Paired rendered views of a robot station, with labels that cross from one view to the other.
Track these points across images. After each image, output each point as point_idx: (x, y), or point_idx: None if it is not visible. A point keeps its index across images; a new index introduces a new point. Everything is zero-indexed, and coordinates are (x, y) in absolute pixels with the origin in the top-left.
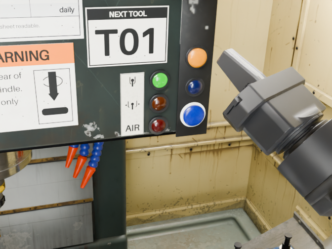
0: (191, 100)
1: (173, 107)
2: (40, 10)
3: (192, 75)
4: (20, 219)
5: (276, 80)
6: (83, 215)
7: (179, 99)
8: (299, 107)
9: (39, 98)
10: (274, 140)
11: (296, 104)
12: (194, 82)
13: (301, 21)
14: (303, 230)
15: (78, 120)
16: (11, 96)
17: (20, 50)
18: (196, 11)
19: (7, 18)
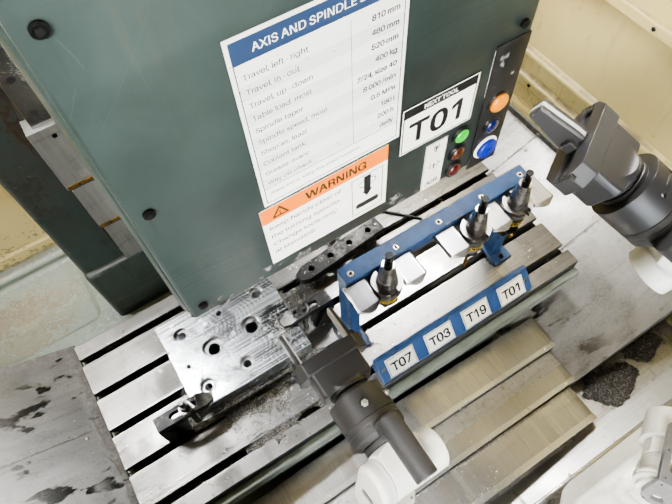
0: (486, 136)
1: (468, 149)
2: (362, 134)
3: (490, 117)
4: None
5: (600, 137)
6: None
7: (475, 141)
8: (622, 160)
9: (354, 199)
10: (601, 200)
11: (619, 158)
12: (493, 123)
13: None
14: None
15: (385, 197)
16: (331, 209)
17: (341, 173)
18: (506, 63)
19: (332, 155)
